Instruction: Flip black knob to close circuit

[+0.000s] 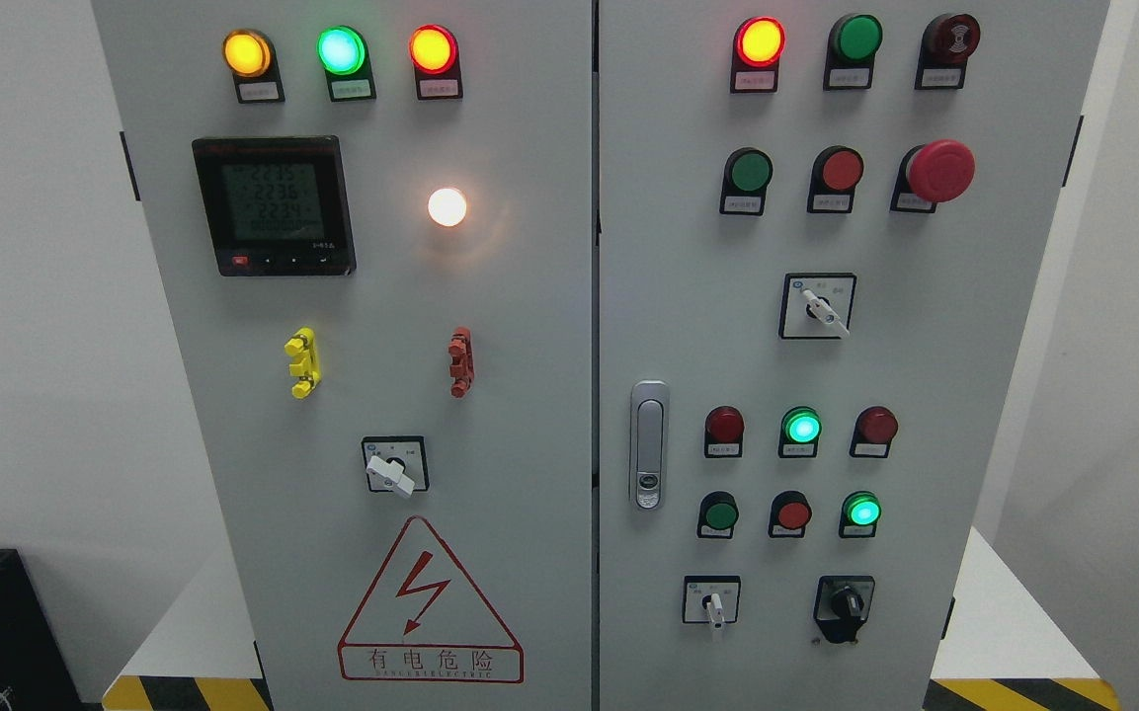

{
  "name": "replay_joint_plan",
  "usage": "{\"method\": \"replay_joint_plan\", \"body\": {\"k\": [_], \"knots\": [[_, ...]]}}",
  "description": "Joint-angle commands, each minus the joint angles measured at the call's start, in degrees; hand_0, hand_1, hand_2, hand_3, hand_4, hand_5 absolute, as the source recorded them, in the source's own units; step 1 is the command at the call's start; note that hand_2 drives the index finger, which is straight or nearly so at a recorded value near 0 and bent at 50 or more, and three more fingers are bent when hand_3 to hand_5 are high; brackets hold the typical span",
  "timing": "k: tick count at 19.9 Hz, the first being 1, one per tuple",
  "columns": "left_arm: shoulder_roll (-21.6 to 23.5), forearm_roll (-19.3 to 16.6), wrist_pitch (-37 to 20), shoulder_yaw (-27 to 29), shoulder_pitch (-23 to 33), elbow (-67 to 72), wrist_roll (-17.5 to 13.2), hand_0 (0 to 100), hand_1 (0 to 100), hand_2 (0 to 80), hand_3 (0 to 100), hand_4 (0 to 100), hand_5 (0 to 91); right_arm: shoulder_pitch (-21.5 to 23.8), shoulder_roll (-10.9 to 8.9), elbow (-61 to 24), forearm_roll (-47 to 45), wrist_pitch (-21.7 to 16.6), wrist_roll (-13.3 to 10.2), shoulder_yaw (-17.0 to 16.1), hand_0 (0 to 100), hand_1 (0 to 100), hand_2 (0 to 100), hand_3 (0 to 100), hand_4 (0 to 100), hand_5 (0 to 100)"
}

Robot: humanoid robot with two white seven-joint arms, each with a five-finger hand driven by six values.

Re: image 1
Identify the black rotary knob switch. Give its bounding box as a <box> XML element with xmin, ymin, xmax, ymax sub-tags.
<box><xmin>812</xmin><ymin>575</ymin><xmax>875</xmax><ymax>644</ymax></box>

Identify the grey electrical cabinet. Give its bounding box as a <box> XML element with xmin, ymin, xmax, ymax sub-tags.
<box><xmin>92</xmin><ymin>1</ymin><xmax>1109</xmax><ymax>710</ymax></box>

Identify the red terminal connector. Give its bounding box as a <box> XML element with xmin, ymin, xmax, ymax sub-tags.
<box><xmin>446</xmin><ymin>327</ymin><xmax>475</xmax><ymax>399</ymax></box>

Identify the dark red indicator left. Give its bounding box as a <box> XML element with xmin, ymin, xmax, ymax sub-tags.
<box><xmin>705</xmin><ymin>406</ymin><xmax>745</xmax><ymax>446</ymax></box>

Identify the white lit indicator light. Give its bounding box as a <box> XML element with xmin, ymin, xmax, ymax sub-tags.
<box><xmin>426</xmin><ymin>188</ymin><xmax>468</xmax><ymax>228</ymax></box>

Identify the green push button lower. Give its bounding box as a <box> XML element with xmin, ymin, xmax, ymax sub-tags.
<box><xmin>698</xmin><ymin>491</ymin><xmax>740</xmax><ymax>539</ymax></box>

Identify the green push button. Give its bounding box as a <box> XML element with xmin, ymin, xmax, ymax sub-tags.
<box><xmin>698</xmin><ymin>491</ymin><xmax>740</xmax><ymax>539</ymax></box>
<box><xmin>724</xmin><ymin>147</ymin><xmax>773</xmax><ymax>194</ymax></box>

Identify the green lit indicator middle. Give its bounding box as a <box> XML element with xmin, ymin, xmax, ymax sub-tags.
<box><xmin>780</xmin><ymin>406</ymin><xmax>822</xmax><ymax>446</ymax></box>

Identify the green push button upper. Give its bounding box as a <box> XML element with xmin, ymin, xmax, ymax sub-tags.
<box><xmin>724</xmin><ymin>147</ymin><xmax>773</xmax><ymax>194</ymax></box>

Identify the yellow terminal connector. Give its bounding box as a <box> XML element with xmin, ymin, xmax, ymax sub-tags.
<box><xmin>284</xmin><ymin>327</ymin><xmax>322</xmax><ymax>400</ymax></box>

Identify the red push button lower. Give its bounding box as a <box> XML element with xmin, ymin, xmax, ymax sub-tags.
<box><xmin>769</xmin><ymin>491</ymin><xmax>813</xmax><ymax>537</ymax></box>

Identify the red push button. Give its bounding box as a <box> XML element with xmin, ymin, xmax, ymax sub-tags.
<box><xmin>813</xmin><ymin>145</ymin><xmax>865</xmax><ymax>193</ymax></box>
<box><xmin>769</xmin><ymin>491</ymin><xmax>813</xmax><ymax>537</ymax></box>

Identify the red electric hazard warning sticker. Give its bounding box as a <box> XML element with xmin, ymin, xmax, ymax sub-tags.
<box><xmin>336</xmin><ymin>514</ymin><xmax>525</xmax><ymax>684</ymax></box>

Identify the red push button upper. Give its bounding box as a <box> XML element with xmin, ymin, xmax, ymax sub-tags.
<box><xmin>813</xmin><ymin>145</ymin><xmax>865</xmax><ymax>193</ymax></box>

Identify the green illuminated button lower right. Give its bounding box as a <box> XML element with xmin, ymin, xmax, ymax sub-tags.
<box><xmin>839</xmin><ymin>491</ymin><xmax>882</xmax><ymax>537</ymax></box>

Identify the black digital power meter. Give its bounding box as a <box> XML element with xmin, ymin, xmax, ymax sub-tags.
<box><xmin>192</xmin><ymin>134</ymin><xmax>357</xmax><ymax>277</ymax></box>

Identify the orange-red lit indicator light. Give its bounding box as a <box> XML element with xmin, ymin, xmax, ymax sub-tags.
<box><xmin>408</xmin><ymin>24</ymin><xmax>459</xmax><ymax>75</ymax></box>

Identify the red lit indicator top right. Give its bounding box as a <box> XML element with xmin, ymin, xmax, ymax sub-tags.
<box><xmin>734</xmin><ymin>15</ymin><xmax>786</xmax><ymax>70</ymax></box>

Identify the green lit indicator light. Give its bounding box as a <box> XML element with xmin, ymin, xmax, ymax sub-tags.
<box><xmin>316</xmin><ymin>26</ymin><xmax>367</xmax><ymax>76</ymax></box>

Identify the red emergency stop mushroom button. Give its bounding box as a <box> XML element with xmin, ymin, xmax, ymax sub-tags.
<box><xmin>902</xmin><ymin>139</ymin><xmax>976</xmax><ymax>205</ymax></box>

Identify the green indicator top right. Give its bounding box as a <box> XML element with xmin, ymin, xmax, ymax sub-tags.
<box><xmin>830</xmin><ymin>13</ymin><xmax>882</xmax><ymax>64</ymax></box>

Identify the yellow indicator light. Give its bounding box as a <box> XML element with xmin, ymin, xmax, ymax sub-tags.
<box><xmin>222</xmin><ymin>28</ymin><xmax>274</xmax><ymax>77</ymax></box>

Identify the silver door lock handle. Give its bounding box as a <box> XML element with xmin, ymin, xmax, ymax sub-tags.
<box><xmin>628</xmin><ymin>381</ymin><xmax>670</xmax><ymax>512</ymax></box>

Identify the white-handled selector switch left door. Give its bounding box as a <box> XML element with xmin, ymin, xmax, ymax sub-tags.
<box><xmin>361</xmin><ymin>435</ymin><xmax>431</xmax><ymax>500</ymax></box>

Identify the white-handled selector switch upper right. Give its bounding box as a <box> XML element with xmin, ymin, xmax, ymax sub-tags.
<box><xmin>778</xmin><ymin>272</ymin><xmax>857</xmax><ymax>341</ymax></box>

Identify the white-handled selector switch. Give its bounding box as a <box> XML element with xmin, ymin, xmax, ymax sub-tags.
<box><xmin>778</xmin><ymin>272</ymin><xmax>857</xmax><ymax>341</ymax></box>
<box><xmin>682</xmin><ymin>575</ymin><xmax>741</xmax><ymax>630</ymax></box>

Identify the white-handled selector switch lower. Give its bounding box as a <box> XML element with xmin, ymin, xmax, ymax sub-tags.
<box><xmin>682</xmin><ymin>575</ymin><xmax>741</xmax><ymax>630</ymax></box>

